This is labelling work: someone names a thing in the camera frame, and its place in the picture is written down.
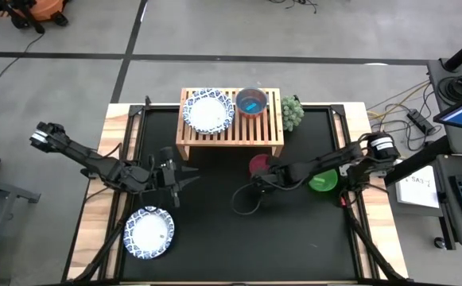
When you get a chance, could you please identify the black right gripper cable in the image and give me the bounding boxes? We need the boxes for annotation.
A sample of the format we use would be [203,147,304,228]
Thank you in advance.
[230,180,266,217]

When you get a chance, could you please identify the green plastic bowl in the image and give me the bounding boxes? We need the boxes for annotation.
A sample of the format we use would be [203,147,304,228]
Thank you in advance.
[308,168,340,193]

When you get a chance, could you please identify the wooden slatted shelf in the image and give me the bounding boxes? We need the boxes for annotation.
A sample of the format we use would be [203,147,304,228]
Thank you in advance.
[175,87,285,160]

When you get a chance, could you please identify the black cable bundle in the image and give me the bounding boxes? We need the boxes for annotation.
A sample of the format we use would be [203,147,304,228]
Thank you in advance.
[268,0,320,15]

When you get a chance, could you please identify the black power strip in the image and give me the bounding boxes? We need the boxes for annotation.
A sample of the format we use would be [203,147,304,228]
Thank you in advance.
[406,109,437,136]

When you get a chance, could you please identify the coiled black cable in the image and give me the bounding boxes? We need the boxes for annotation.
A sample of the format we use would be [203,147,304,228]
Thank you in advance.
[437,75,462,106]

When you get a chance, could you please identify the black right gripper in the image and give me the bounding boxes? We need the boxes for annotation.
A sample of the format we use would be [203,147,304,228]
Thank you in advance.
[250,157,293,192]

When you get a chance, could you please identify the orange shop vacuum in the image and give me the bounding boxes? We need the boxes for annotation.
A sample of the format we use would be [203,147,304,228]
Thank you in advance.
[6,0,72,33]

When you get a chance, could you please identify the black floor cable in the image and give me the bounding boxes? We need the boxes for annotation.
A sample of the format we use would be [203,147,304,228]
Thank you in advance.
[0,32,45,116]

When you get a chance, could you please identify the black table mat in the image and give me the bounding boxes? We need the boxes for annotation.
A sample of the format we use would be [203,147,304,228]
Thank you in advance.
[118,106,359,282]

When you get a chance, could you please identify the grey metal stand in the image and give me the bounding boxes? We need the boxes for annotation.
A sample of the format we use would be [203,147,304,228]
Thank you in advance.
[0,170,41,283]

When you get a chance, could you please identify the teal plastic bowl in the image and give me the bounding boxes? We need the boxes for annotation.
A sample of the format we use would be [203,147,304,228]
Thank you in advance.
[238,88,267,117]

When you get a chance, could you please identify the green artificial plant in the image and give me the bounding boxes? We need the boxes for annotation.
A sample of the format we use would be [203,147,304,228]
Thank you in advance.
[281,95,305,133]

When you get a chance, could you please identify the magenta plastic bowl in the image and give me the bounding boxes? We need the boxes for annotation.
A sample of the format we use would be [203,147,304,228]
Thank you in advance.
[248,153,274,178]

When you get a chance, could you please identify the blue patterned paper plate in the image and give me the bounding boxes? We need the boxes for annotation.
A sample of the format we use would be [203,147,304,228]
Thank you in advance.
[122,205,176,261]
[181,87,236,136]

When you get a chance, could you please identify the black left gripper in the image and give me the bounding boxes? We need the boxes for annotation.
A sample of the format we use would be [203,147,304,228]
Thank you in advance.
[153,145,200,208]

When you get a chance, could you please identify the yellow floor cable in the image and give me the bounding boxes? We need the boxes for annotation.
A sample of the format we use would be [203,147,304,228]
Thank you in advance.
[367,81,431,138]

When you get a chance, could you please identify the white paper sheet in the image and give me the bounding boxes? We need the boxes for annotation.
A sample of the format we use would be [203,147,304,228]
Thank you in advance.
[395,174,441,210]

